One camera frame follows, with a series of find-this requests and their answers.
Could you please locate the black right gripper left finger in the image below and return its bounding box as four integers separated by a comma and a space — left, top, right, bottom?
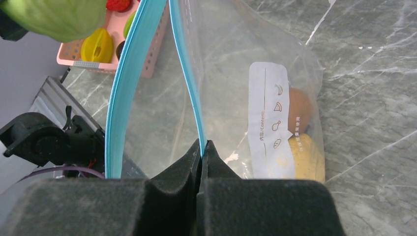
0, 141, 201, 236

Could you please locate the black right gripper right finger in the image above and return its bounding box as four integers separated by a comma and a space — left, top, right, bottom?
196, 141, 345, 236

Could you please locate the yellow lemon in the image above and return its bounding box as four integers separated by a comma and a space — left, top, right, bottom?
272, 134, 325, 183

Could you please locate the brown kiwi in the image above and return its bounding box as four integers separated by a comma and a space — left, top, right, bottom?
288, 88, 312, 134

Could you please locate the clear zip top bag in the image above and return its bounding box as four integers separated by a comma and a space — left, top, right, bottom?
105, 0, 324, 179

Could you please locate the light green cabbage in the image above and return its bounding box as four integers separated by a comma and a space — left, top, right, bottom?
0, 0, 106, 43

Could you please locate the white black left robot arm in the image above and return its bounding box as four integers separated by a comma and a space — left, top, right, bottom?
0, 106, 105, 193

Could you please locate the dark purple fruit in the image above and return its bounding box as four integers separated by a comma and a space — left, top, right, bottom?
116, 41, 125, 60

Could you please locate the yellow star fruit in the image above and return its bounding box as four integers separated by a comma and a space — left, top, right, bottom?
80, 28, 114, 63

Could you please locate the pink plastic perforated basket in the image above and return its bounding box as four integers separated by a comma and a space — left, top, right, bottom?
56, 0, 170, 78

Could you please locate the green mango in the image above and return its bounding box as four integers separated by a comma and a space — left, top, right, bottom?
123, 11, 136, 39

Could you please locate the red strawberry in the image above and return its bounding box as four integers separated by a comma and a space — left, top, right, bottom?
106, 0, 131, 12

